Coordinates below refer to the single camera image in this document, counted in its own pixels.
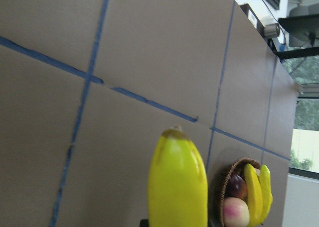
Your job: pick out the pink white peach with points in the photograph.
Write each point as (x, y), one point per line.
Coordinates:
(235, 212)

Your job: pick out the yellow banana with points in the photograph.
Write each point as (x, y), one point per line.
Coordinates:
(265, 183)
(254, 195)
(177, 183)

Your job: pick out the brown wicker basket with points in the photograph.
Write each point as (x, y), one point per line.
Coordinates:
(222, 182)

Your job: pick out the dark red mango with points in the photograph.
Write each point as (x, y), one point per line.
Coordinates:
(237, 187)

